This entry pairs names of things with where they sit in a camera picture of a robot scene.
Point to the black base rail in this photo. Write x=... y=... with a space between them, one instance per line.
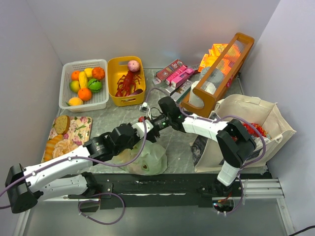
x=174 y=190

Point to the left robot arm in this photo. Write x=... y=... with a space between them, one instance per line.
x=24 y=185

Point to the toy orange fruit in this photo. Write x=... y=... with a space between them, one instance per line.
x=84 y=94

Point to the white plastic fruit basket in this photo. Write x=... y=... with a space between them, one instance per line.
x=70 y=86

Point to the orange cracker boxes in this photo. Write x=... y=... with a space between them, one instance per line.
x=225 y=64

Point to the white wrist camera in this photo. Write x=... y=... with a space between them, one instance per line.
x=143 y=128
x=145 y=108

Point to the wooden snack tray box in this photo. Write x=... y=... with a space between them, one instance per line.
x=203 y=96

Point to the yellow toy mango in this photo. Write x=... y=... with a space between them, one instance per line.
x=75 y=101

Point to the yellow plastic bin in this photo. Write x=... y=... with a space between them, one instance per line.
x=118 y=65

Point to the pink toy onion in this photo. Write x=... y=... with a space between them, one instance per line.
x=133 y=66

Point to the dark red box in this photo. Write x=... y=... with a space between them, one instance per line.
x=163 y=74

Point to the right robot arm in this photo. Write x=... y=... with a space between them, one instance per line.
x=236 y=144

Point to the red toy lobster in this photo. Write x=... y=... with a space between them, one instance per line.
x=128 y=83

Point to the white black box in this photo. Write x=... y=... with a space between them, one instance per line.
x=177 y=94

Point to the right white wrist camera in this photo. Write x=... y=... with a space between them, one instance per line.
x=145 y=108

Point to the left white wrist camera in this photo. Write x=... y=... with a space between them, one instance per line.
x=143 y=128

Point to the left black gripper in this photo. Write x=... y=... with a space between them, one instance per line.
x=151 y=135

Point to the pink box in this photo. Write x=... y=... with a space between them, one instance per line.
x=176 y=80

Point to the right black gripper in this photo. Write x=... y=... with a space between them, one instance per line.
x=152 y=120

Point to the light green plastic bag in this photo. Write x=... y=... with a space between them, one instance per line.
x=151 y=161

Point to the toy bread slice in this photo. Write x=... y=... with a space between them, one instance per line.
x=62 y=124

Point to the floral bread tray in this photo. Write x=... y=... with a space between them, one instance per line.
x=58 y=144

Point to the yellow toy corn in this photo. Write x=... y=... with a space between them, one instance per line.
x=83 y=80

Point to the large red snack bag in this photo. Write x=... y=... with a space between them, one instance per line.
x=252 y=132

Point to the orange toy pumpkin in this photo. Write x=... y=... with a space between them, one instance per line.
x=98 y=73

